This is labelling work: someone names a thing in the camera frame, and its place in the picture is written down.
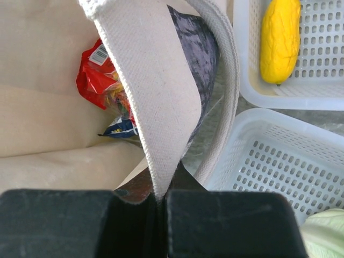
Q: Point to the white perforated basket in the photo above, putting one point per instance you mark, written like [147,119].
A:
[316,82]
[268,151]

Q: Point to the front white perforated basket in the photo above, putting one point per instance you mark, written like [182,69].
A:
[268,151]

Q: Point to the yellow mango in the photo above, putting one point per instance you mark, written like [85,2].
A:
[280,41]

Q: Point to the back white perforated basket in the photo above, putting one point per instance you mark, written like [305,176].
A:
[316,82]

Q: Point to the red candy bag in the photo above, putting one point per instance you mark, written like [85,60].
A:
[99,83]

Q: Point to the beige canvas tote bag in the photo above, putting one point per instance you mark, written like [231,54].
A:
[48,132]

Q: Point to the napa cabbage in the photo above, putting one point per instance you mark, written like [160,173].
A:
[322,234]

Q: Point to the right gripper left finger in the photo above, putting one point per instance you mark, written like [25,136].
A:
[55,223]

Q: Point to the blue snack bag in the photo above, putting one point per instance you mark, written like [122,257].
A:
[120,128]

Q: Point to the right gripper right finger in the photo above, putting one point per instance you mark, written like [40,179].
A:
[231,224]

